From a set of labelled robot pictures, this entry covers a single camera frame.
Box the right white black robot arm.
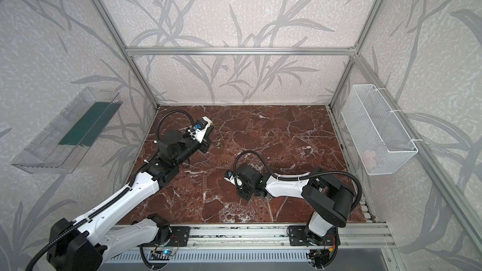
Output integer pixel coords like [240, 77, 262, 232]
[224, 151, 363, 250]

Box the aluminium frame crossbar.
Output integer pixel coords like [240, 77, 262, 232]
[126, 47, 355, 56]

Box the pink object in basket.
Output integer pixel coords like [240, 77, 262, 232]
[362, 150, 377, 171]

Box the clear plastic wall tray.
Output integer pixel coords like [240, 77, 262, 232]
[11, 87, 123, 174]

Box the black mounting plate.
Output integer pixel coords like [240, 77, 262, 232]
[143, 226, 190, 248]
[287, 225, 340, 247]

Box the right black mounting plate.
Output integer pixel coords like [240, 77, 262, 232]
[287, 225, 340, 247]

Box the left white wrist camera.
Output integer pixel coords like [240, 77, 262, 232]
[188, 116, 214, 144]

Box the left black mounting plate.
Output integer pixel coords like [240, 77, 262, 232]
[143, 226, 190, 248]

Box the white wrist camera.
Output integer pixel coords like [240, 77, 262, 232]
[224, 169, 243, 189]
[188, 116, 214, 144]

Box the green led circuit board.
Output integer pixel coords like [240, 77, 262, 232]
[150, 249, 177, 261]

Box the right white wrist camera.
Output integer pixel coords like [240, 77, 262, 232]
[224, 169, 243, 189]

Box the white wire mesh basket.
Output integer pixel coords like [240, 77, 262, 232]
[341, 84, 418, 176]

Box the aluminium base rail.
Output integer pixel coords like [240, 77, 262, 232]
[83, 220, 395, 250]

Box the slotted grey cable duct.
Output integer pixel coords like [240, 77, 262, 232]
[92, 251, 313, 263]

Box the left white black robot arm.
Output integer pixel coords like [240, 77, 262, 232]
[26, 109, 214, 270]

